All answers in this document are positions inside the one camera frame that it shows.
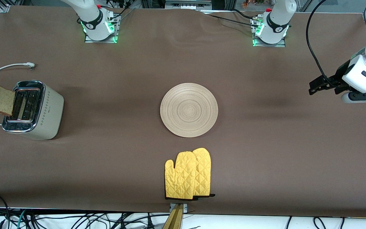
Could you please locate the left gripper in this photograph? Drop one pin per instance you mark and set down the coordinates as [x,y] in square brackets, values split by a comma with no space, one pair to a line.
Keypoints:
[341,75]

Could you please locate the round wooden plate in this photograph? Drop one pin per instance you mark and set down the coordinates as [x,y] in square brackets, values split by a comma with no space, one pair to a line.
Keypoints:
[189,111]

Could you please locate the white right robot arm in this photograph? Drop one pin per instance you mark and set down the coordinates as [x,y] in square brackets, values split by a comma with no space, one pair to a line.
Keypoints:
[91,19]

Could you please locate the cream and chrome toaster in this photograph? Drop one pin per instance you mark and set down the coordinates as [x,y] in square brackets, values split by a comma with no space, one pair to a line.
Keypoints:
[48,117]

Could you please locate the orange background object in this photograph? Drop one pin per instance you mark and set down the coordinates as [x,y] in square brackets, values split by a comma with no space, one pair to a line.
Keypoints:
[249,3]

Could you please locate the yellow quilted oven mitt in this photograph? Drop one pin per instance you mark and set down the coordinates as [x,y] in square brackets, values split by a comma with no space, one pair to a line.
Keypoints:
[179,178]
[203,171]

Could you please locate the brown table cover mat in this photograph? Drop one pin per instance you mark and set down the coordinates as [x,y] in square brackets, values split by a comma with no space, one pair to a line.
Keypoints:
[138,63]

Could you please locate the wooden bar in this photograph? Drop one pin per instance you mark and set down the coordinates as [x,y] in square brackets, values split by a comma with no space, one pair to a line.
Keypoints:
[174,221]

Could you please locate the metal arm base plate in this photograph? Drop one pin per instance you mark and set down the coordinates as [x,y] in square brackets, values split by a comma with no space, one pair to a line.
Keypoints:
[89,40]
[278,45]

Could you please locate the silver aluminium frame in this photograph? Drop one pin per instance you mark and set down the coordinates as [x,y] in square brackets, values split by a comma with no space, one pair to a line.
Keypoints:
[186,4]

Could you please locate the small metal bracket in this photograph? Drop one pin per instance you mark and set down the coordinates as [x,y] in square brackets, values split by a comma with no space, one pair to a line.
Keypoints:
[185,208]

